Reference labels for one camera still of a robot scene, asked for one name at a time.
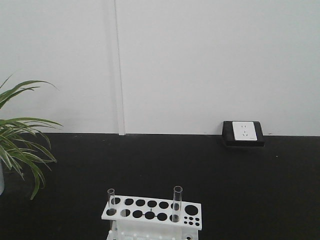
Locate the clear test tube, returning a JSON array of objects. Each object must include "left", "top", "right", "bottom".
[
  {"left": 106, "top": 188, "right": 116, "bottom": 216},
  {"left": 171, "top": 185, "right": 183, "bottom": 223}
]

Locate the black white power socket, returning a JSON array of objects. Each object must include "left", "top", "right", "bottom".
[{"left": 222, "top": 121, "right": 265, "bottom": 147}]

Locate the white test tube rack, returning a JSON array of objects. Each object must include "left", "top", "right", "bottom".
[{"left": 101, "top": 195, "right": 202, "bottom": 240}]

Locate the green spider plant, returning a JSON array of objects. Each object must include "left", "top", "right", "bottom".
[{"left": 0, "top": 74, "right": 63, "bottom": 201}]

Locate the white plant pot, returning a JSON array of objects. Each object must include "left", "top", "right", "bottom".
[{"left": 0, "top": 162, "right": 5, "bottom": 195}]

